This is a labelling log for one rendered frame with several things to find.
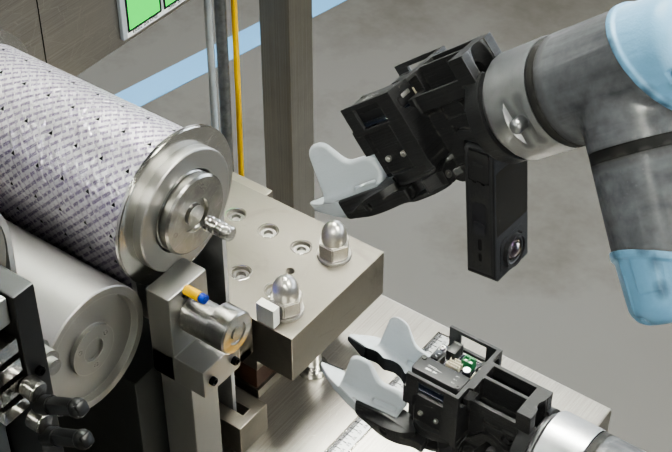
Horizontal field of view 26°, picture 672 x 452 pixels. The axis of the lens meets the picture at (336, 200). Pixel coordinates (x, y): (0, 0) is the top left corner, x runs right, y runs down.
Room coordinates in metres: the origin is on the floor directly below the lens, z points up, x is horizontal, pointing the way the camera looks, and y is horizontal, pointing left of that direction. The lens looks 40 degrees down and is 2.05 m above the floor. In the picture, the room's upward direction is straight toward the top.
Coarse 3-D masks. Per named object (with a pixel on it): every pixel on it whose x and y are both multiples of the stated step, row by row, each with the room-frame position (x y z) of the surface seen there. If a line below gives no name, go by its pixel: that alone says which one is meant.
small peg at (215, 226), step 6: (210, 216) 0.95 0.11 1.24; (204, 222) 0.94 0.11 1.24; (210, 222) 0.94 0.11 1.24; (216, 222) 0.94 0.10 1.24; (222, 222) 0.94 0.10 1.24; (204, 228) 0.94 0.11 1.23; (210, 228) 0.94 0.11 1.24; (216, 228) 0.94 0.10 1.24; (222, 228) 0.94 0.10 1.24; (228, 228) 0.93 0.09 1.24; (234, 228) 0.94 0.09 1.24; (216, 234) 0.93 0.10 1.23; (222, 234) 0.93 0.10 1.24; (228, 234) 0.93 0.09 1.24; (234, 234) 0.94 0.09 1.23; (228, 240) 0.93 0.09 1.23
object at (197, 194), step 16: (192, 176) 0.95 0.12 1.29; (208, 176) 0.96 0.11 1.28; (176, 192) 0.93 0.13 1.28; (192, 192) 0.94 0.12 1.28; (208, 192) 0.95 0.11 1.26; (176, 208) 0.92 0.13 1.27; (192, 208) 0.94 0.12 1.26; (208, 208) 0.95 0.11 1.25; (160, 224) 0.92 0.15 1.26; (176, 224) 0.92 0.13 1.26; (192, 224) 0.94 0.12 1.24; (160, 240) 0.92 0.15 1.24; (176, 240) 0.92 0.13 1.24; (192, 240) 0.93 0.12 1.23
